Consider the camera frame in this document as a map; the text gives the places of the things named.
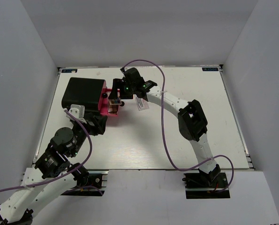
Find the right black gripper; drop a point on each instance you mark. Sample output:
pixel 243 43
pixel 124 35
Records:
pixel 117 84

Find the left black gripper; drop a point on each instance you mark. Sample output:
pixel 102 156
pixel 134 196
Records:
pixel 100 123

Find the colourful square eyeshadow palette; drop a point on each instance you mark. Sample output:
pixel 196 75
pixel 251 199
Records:
pixel 113 105

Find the black pink drawer organizer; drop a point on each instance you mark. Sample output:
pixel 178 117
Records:
pixel 90 92

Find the clear labelled makeup case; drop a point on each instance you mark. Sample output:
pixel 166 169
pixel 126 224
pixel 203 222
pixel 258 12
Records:
pixel 141 104

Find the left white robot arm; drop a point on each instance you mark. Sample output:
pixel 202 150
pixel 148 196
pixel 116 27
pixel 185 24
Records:
pixel 53 174

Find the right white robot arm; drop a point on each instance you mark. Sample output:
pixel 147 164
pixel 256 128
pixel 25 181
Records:
pixel 192 121

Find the blue label left corner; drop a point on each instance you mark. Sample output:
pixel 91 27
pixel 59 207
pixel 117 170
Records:
pixel 69 70

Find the blue label corner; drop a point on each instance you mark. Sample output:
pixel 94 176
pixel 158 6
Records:
pixel 210 69
pixel 69 70

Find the blue label right corner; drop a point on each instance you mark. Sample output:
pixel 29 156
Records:
pixel 210 69

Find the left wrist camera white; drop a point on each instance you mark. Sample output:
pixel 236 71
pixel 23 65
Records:
pixel 77 111

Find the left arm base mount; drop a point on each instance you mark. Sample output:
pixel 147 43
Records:
pixel 95 186

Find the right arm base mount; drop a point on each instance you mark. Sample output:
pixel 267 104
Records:
pixel 197 188

